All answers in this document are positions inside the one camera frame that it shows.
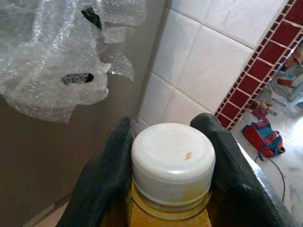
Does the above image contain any clear bubble wrap sheet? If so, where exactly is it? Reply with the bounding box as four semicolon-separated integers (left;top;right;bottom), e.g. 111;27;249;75
0;0;147;124

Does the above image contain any grey fridge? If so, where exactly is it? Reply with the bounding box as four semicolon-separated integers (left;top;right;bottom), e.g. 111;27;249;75
0;0;175;227

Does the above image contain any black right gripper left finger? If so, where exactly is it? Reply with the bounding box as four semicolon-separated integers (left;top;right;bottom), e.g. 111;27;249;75
59;117;137;227

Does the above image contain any red tiled pillar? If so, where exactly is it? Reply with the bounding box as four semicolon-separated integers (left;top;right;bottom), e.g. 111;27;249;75
214;0;303;131

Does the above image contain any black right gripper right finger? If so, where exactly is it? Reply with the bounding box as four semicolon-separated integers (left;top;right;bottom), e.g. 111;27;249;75
190;113;299;227

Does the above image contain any orange juice bottle white cap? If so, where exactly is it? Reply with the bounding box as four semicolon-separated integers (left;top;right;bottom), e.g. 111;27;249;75
126;122;216;227

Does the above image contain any thin black floor cable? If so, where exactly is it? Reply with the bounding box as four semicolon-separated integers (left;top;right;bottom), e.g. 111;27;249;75
254;151;286;201

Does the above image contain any blue and red backpack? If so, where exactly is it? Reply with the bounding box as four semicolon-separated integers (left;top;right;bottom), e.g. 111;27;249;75
241;121;286;162

